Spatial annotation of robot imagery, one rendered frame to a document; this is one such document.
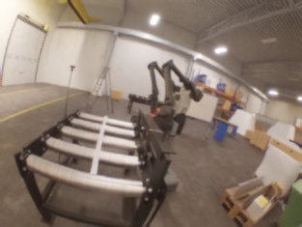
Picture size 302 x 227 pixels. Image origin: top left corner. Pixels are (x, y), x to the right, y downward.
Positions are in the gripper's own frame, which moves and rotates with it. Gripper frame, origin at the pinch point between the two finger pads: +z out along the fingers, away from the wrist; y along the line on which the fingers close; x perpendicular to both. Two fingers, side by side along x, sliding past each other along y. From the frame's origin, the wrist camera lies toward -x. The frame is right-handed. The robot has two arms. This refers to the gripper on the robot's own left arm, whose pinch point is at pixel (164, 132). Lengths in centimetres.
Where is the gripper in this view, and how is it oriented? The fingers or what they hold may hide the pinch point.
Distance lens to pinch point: 100.0
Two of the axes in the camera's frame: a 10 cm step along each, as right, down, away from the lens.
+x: 9.5, 2.1, 2.4
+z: -2.5, 9.5, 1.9
